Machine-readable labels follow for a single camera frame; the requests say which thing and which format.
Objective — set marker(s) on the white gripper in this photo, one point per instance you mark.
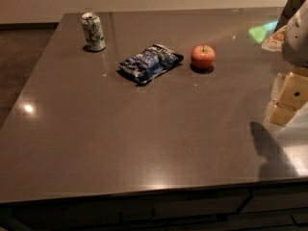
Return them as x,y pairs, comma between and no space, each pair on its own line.
296,42

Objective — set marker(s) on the green white 7up can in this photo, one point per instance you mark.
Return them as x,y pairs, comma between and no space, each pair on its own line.
93,32

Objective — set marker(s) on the red apple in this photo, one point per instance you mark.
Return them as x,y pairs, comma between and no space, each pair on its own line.
203,57

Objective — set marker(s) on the dark box at corner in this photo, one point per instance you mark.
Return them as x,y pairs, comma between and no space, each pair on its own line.
291,7

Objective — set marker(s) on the dark cabinet drawers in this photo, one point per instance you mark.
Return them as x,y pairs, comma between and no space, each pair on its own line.
260,208

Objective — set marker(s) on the blue chip bag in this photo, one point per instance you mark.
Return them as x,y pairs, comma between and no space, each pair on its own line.
151,63

